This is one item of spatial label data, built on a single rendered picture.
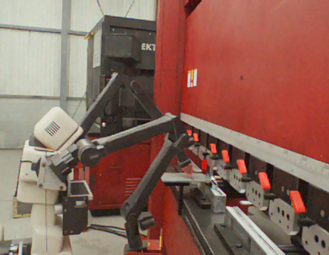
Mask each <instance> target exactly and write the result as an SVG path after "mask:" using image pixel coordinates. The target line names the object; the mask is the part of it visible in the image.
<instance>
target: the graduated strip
mask: <svg viewBox="0 0 329 255"><path fill-rule="evenodd" d="M180 116H181V117H182V118H186V119H187V120H191V121H194V122H195V123H198V124H200V125H203V126H204V127H207V128H209V129H212V130H213V131H217V132H220V133H221V134H224V135H225V136H229V137H230V138H233V139H235V140H238V141H241V142H242V143H246V144H247V145H250V146H251V147H255V148H256V149H259V150H262V151H264V152H265V153H268V154H271V155H273V156H276V157H277V158H280V159H283V160H284V161H288V162H291V163H293V164H294V165H297V166H299V167H301V168H304V169H307V170H309V171H310V172H313V173H315V174H317V175H320V176H323V177H324V178H328V179H329V165H328V164H325V163H323V162H319V161H316V160H315V159H311V158H309V157H306V156H302V155H300V154H297V153H295V152H291V151H289V150H286V149H283V148H281V147H279V146H275V145H272V144H270V143H266V142H264V141H260V140H257V139H255V138H251V137H250V136H246V135H245V134H240V133H239V132H236V131H231V130H229V129H226V128H225V127H220V126H218V125H216V124H213V123H209V122H207V121H204V120H200V119H198V118H195V117H193V116H189V115H187V114H184V113H182V112H181V113H180Z"/></svg>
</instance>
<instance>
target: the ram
mask: <svg viewBox="0 0 329 255"><path fill-rule="evenodd" d="M195 69H197V72H196V87H194V86H192V87H191V82H193V81H194V72H195ZM189 71H191V74H192V71H193V79H192V80H191V75H190V86H189V87H188V86H187V84H188V73H189ZM180 112H182V113H184V114H187V115H189V116H193V117H195V118H198V119H200V120H204V121H207V122H209V123H213V124H216V125H218V126H220V127H224V128H226V129H229V130H231V131H236V132H239V133H240V134H245V135H246V136H250V137H251V138H255V139H257V140H260V141H264V142H266V143H270V144H272V145H275V146H279V147H281V148H283V149H286V150H289V151H291V152H295V153H297V154H300V155H302V156H306V157H309V158H311V159H315V160H316V161H319V162H323V163H325V164H328V165H329V0H202V2H201V3H199V5H198V6H197V7H196V9H195V10H194V11H193V12H192V13H191V14H190V16H189V17H188V18H187V19H186V20H185V40H184V50H183V79H182V99H181V109H180ZM180 120H181V121H185V122H186V123H188V124H190V125H192V126H193V127H196V128H198V129H200V130H202V131H204V132H207V133H208V134H210V135H212V136H215V137H217V138H219V139H220V140H223V141H225V142H227V143H229V144H230V145H233V146H235V147H238V148H239V149H241V150H244V151H245V152H247V153H249V154H252V155H254V156H256V157H257V158H260V159H262V160H264V161H266V162H268V163H271V164H272V165H274V166H277V167H278V168H281V169H282V170H284V171H286V172H289V173H291V174H292V175H295V176H296V177H298V178H301V179H302V180H305V181H307V182H309V183H310V184H313V185H315V186H316V187H319V188H322V189H323V190H326V191H327V192H329V179H328V178H324V177H323V176H320V175H317V174H315V173H313V172H310V171H309V170H307V169H304V168H301V167H299V166H297V165H294V164H293V163H291V162H288V161H284V160H283V159H280V158H277V157H276V156H273V155H271V154H268V153H265V152H264V151H262V150H259V149H256V148H255V147H251V146H250V145H247V144H246V143H242V142H241V141H238V140H235V139H233V138H230V137H229V136H225V135H224V134H221V133H220V132H217V131H213V130H212V129H209V128H207V127H204V126H203V125H200V124H198V123H195V122H194V121H191V120H187V119H186V118H182V117H181V116H180Z"/></svg>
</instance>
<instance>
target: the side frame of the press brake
mask: <svg viewBox="0 0 329 255"><path fill-rule="evenodd" d="M183 5H184V0H158V4H157V27H156V39H155V74H154V87H153V102H154V103H155V104H156V106H157V107H158V108H159V109H160V111H161V112H162V114H164V116H165V114H166V113H168V112H170V113H171V114H173V115H174V116H177V117H178V118H179V119H180V109H181V99H182V79H183V50H184V40H185V20H186V19H187V18H188V17H189V16H190V14H191V13H192V12H193V11H194V10H195V8H185V7H184V6H183ZM180 121H181V120H180ZM181 122H182V124H183V126H184V127H185V128H186V130H187V128H188V123H186V122H185V121H181ZM164 138H165V135H164V134H160V135H158V136H155V137H153V138H151V159H150V166H151V164H152V163H153V162H154V160H155V158H156V156H157V155H158V153H160V150H161V149H162V147H163V145H164V142H165V140H164ZM183 150H184V151H185V152H186V155H187V156H188V157H189V158H190V159H191V160H192V161H193V162H194V163H195V164H196V165H197V166H198V167H199V168H200V169H201V170H202V160H201V159H200V158H199V155H196V154H195V153H193V150H190V149H188V148H187V149H185V148H184V149H183ZM177 161H178V160H177V157H176V156H175V157H174V158H173V160H172V161H171V164H169V166H175V165H178V162H177ZM200 174H204V175H206V176H207V172H206V171H203V170H202V172H200ZM239 201H248V199H226V203H225V206H230V207H233V206H237V207H238V208H239V209H240V210H241V211H243V213H244V214H245V215H246V216H247V212H248V206H246V205H241V204H240V203H239ZM163 203H164V182H162V179H161V178H160V180H159V182H158V183H157V184H156V186H155V189H154V190H153V192H151V194H150V196H149V206H148V212H150V213H151V214H152V215H153V218H154V220H155V227H153V228H150V229H148V230H147V240H157V241H160V231H161V228H162V214H163Z"/></svg>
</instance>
